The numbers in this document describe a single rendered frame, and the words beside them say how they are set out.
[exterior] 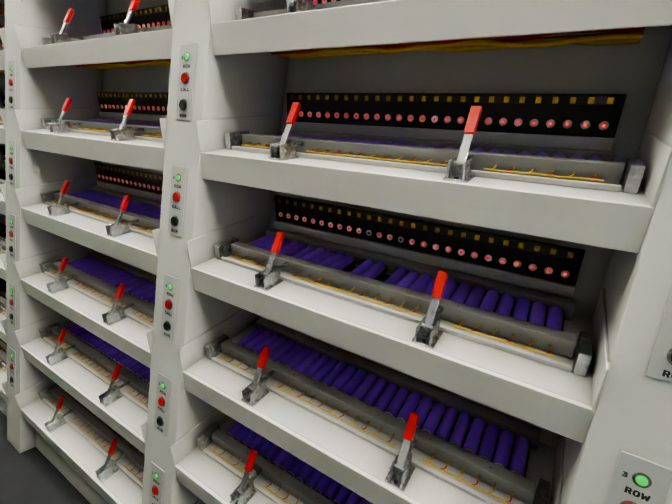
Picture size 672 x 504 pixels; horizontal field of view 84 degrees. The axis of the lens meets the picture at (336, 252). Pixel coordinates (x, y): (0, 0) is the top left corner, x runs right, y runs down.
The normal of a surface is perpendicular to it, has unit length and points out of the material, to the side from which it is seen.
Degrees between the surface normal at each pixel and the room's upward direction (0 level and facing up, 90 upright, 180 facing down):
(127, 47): 105
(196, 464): 15
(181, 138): 90
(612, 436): 90
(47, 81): 90
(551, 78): 90
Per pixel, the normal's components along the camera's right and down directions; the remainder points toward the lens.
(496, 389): -0.54, 0.32
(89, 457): 0.00, -0.92
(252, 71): 0.84, 0.22
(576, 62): -0.51, 0.07
